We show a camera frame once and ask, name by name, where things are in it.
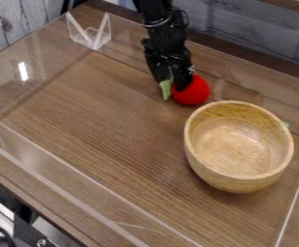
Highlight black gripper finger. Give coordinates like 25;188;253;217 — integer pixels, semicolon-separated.
145;55;170;82
170;59;193;92

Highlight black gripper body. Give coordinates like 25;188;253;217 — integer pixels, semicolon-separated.
141;30;192;67

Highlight red felt fruit green leaf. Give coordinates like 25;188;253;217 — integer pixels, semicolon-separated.
158;74;209;106

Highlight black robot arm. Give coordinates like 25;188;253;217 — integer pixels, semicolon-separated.
131;0;193;92

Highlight light wooden bowl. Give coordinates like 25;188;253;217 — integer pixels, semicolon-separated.
184;100;293;194

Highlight clear acrylic tray walls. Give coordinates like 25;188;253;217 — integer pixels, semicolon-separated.
0;17;299;247

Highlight black metal table bracket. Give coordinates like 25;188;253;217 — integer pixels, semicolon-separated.
13;205;55;247

